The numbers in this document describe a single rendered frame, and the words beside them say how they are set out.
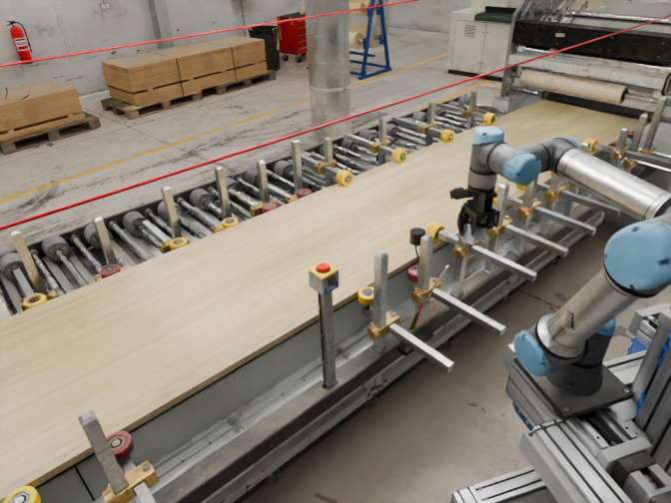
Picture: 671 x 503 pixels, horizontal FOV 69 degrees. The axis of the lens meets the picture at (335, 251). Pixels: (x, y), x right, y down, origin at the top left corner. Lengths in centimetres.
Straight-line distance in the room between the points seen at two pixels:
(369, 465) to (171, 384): 115
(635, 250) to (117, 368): 153
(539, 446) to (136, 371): 125
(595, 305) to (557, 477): 49
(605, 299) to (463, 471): 157
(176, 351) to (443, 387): 155
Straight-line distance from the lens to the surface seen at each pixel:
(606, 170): 125
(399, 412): 269
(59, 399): 182
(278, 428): 177
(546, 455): 148
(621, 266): 104
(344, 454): 254
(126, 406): 170
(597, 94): 424
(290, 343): 192
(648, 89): 420
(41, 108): 712
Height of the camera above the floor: 210
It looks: 33 degrees down
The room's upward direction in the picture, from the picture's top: 2 degrees counter-clockwise
